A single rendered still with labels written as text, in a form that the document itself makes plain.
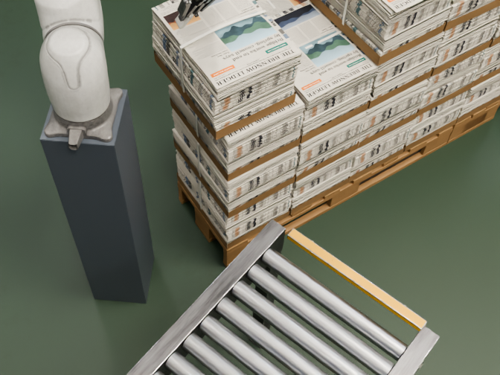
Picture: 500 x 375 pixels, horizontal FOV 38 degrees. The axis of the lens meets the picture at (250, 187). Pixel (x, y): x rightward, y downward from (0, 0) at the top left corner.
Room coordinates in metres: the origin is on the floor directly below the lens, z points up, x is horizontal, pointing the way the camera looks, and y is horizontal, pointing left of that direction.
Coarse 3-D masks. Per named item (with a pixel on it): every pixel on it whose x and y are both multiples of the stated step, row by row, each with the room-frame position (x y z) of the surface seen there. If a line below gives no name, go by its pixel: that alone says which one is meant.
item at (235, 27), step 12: (252, 12) 1.60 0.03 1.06; (216, 24) 1.54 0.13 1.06; (240, 24) 1.55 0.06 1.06; (252, 24) 1.55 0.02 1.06; (192, 36) 1.49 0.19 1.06; (204, 36) 1.49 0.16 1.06; (216, 36) 1.49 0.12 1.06; (192, 48) 1.44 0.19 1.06; (180, 72) 1.45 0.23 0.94; (180, 84) 1.47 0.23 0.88
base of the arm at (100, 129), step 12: (120, 96) 1.29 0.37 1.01; (108, 108) 1.21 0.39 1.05; (60, 120) 1.17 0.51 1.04; (96, 120) 1.17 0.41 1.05; (108, 120) 1.20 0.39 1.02; (48, 132) 1.15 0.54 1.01; (60, 132) 1.15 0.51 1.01; (72, 132) 1.14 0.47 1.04; (84, 132) 1.15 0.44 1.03; (96, 132) 1.15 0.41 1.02; (108, 132) 1.16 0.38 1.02; (72, 144) 1.10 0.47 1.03
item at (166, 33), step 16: (176, 0) 1.63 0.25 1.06; (224, 0) 1.65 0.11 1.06; (240, 0) 1.65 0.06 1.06; (160, 16) 1.56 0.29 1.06; (176, 16) 1.56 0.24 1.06; (208, 16) 1.57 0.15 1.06; (224, 16) 1.58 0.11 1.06; (160, 32) 1.55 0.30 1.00; (176, 32) 1.50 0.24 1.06; (192, 32) 1.51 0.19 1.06; (160, 48) 1.55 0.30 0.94; (176, 48) 1.48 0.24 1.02; (176, 64) 1.48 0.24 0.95; (176, 80) 1.48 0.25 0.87
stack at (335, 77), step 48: (336, 48) 1.71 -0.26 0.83; (432, 48) 1.80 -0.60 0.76; (336, 96) 1.56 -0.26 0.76; (432, 96) 1.84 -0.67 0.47; (192, 144) 1.49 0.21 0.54; (240, 144) 1.33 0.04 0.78; (336, 144) 1.57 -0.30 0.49; (384, 144) 1.73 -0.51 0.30; (432, 144) 1.92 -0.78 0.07; (192, 192) 1.52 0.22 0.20; (240, 192) 1.33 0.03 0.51; (288, 192) 1.47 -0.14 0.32; (336, 192) 1.61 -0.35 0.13
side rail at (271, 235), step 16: (272, 224) 1.04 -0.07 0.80; (256, 240) 0.98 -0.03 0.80; (272, 240) 0.98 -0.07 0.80; (240, 256) 0.93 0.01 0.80; (256, 256) 0.93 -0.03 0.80; (224, 272) 0.88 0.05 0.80; (240, 272) 0.88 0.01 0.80; (208, 288) 0.83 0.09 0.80; (224, 288) 0.83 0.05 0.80; (192, 304) 0.78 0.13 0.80; (208, 304) 0.78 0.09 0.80; (192, 320) 0.73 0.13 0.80; (176, 336) 0.69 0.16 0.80; (160, 352) 0.64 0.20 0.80; (144, 368) 0.60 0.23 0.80; (160, 368) 0.61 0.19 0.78
